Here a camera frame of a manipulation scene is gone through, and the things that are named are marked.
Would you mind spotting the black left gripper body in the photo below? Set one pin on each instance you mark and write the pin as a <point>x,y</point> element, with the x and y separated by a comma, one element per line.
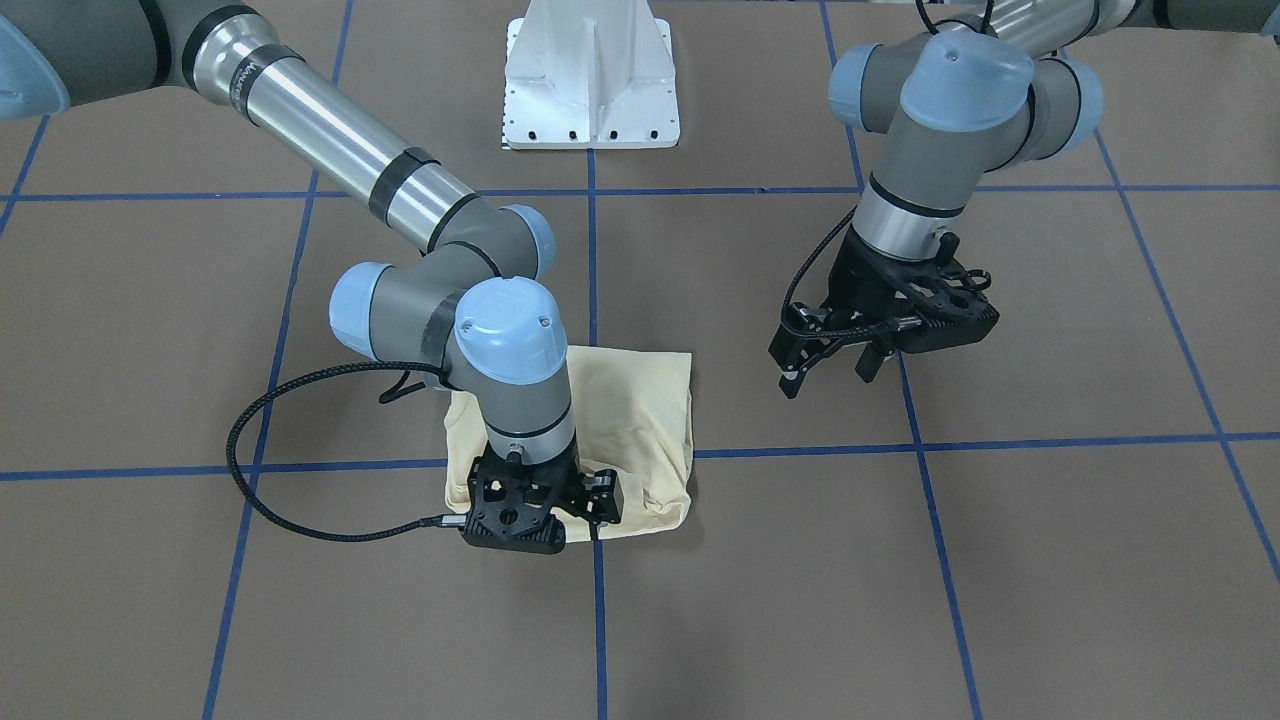
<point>862,272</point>

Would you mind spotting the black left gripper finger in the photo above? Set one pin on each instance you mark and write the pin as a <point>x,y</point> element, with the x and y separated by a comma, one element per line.
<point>794,368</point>
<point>875,353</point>

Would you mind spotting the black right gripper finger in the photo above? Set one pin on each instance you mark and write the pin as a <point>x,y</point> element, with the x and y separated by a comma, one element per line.
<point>599,497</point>

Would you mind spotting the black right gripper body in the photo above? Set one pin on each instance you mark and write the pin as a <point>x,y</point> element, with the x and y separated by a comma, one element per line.
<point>603,497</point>

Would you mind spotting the beige long-sleeve printed shirt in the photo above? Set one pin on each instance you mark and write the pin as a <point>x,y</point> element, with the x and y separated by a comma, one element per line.
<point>618,409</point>

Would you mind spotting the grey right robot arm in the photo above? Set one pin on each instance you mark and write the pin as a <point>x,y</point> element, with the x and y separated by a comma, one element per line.
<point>162,265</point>

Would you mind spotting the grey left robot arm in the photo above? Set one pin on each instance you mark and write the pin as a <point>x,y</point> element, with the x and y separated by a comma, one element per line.
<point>971,94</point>

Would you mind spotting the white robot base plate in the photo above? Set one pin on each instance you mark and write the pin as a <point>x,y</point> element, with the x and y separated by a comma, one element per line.
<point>589,75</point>

